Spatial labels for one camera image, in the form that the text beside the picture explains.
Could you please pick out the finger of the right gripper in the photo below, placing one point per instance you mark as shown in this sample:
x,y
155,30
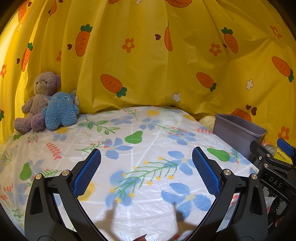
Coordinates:
x,y
260,154
288,149

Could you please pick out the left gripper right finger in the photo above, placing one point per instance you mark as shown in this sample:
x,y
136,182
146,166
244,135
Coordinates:
x,y
239,211

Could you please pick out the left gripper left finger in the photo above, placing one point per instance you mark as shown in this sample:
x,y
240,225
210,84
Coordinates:
x,y
43,220

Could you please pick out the grey plastic trash bin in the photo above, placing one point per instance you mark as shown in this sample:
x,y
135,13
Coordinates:
x,y
238,133

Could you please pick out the yellow tissue pack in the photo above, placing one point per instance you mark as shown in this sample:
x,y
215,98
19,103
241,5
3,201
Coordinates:
x,y
282,156

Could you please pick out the cream plush toy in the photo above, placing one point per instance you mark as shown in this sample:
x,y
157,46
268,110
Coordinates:
x,y
208,122

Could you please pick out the floral plastic bed sheet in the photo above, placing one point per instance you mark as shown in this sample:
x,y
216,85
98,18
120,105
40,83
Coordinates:
x,y
146,184

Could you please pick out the yellow carrot print curtain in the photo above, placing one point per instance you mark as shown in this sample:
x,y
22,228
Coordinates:
x,y
204,57

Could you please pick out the blue plush monster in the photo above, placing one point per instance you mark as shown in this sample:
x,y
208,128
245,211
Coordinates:
x,y
60,110

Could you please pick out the purple teddy bear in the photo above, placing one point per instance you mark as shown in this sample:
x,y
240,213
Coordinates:
x,y
45,85

